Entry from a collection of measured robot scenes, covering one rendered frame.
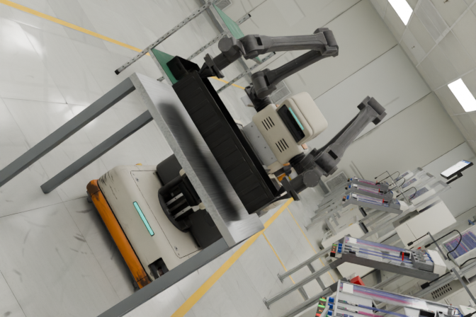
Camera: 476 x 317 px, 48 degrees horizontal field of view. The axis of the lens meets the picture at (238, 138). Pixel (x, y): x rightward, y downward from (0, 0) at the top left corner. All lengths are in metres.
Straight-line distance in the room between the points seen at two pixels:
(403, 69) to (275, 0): 3.09
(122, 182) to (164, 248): 0.38
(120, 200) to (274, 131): 0.83
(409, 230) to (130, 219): 5.33
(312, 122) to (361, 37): 9.25
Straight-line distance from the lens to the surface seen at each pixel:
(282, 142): 2.50
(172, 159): 2.93
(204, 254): 1.84
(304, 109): 2.45
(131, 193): 2.68
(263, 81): 2.44
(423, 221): 7.51
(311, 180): 1.89
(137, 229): 2.67
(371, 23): 11.69
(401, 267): 4.25
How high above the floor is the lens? 1.34
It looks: 11 degrees down
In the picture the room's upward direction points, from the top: 56 degrees clockwise
